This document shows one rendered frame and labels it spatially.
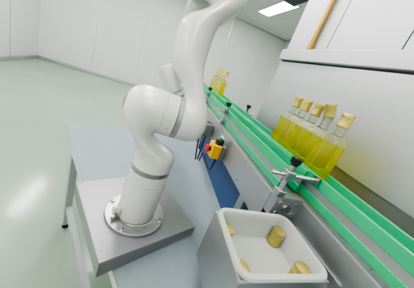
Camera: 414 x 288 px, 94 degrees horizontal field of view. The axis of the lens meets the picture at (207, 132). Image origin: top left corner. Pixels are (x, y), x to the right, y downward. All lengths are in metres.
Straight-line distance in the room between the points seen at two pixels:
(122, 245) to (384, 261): 0.61
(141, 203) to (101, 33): 6.12
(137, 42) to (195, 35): 5.86
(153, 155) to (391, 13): 0.93
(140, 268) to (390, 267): 0.58
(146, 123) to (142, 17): 5.97
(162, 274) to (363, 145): 0.73
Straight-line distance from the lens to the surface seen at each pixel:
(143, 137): 0.53
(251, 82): 7.06
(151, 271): 0.69
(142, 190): 0.61
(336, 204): 0.63
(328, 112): 0.73
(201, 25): 0.56
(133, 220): 0.68
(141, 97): 0.50
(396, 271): 0.59
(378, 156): 0.78
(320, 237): 0.65
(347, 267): 0.61
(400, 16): 0.99
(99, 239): 0.67
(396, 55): 0.89
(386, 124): 0.80
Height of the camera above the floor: 1.32
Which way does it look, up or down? 18 degrees down
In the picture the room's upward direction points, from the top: 20 degrees clockwise
